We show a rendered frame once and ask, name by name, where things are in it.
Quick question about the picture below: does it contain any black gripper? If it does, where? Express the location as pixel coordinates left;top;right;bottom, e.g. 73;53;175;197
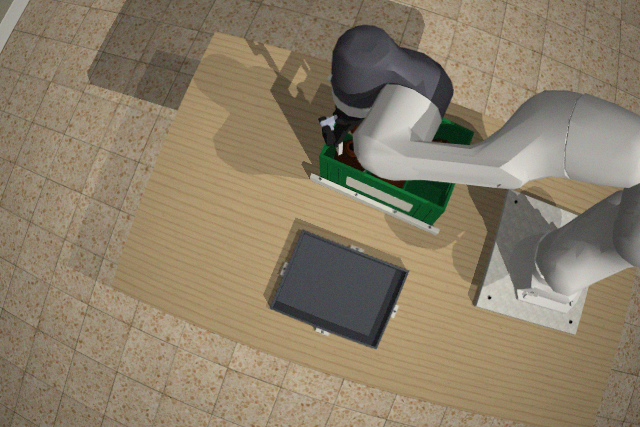
318;104;364;155

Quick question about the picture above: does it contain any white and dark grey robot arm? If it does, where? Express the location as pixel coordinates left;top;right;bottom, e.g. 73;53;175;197
327;25;640;314

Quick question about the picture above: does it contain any green plastic bottle crate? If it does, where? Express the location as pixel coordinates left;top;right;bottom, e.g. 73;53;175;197
319;118;465;225

